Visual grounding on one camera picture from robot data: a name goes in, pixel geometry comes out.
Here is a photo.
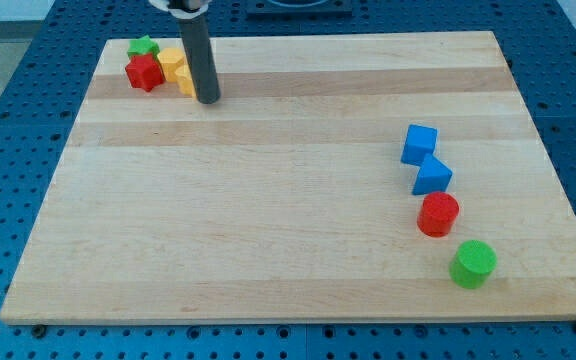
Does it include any blue cube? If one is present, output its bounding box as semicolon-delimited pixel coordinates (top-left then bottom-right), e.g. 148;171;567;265
400;124;438;166

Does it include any wooden board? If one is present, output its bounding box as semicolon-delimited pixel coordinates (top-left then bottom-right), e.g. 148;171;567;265
0;31;576;325

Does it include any blue triangular prism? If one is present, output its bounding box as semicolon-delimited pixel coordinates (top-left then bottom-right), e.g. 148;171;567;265
412;154;453;195

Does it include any yellow block behind rod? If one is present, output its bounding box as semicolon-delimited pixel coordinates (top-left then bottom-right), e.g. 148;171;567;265
175;64;196;98

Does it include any red cylinder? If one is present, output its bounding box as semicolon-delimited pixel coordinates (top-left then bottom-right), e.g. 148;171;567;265
417;191;460;238

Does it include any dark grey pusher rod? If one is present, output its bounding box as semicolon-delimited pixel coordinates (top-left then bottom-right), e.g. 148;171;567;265
177;6;221;104

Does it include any yellow hexagon block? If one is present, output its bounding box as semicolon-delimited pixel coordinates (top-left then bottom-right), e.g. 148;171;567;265
157;47;186;82

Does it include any red star block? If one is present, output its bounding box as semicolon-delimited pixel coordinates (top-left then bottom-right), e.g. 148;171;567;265
125;53;164;92

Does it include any green star block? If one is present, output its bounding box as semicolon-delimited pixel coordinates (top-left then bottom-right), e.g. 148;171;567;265
127;35;160;59

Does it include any green cylinder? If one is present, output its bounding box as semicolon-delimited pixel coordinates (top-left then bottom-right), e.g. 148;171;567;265
449;240;497;289

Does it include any white rod collar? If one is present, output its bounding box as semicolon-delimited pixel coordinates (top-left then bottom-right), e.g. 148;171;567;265
148;0;211;20

